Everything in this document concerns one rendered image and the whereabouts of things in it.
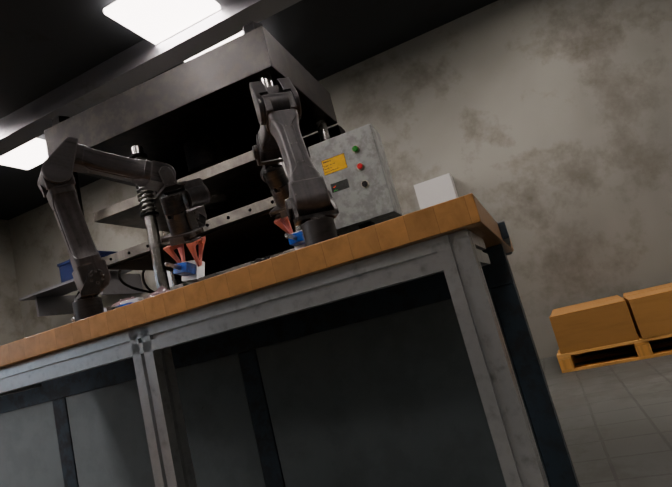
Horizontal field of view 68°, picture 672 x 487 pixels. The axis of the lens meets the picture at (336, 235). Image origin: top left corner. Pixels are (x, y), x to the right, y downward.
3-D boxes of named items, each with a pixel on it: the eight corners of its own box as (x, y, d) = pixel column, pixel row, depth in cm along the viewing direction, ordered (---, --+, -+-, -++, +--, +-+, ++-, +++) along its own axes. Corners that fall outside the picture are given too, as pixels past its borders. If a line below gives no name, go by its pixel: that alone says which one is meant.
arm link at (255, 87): (251, 148, 137) (248, 68, 110) (283, 142, 139) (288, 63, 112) (261, 186, 133) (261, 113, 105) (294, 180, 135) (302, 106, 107)
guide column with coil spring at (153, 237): (189, 417, 220) (137, 144, 242) (179, 420, 221) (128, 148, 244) (196, 414, 225) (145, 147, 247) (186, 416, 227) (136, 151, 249)
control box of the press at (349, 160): (469, 483, 186) (367, 120, 211) (393, 493, 195) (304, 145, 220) (474, 462, 206) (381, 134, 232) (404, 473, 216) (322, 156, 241)
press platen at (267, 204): (291, 201, 217) (289, 190, 218) (97, 269, 250) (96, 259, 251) (346, 220, 286) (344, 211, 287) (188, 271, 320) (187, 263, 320)
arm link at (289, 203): (283, 201, 98) (286, 192, 93) (326, 193, 100) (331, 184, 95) (291, 232, 97) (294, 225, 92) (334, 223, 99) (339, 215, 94)
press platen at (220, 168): (281, 149, 224) (279, 139, 225) (94, 222, 257) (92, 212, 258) (335, 178, 290) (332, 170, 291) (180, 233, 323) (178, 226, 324)
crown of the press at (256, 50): (291, 143, 208) (259, 14, 219) (59, 234, 247) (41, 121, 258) (353, 180, 287) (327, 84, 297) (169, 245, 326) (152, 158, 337)
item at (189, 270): (173, 273, 126) (173, 252, 128) (157, 275, 128) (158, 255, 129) (204, 281, 138) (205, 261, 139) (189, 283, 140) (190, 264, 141)
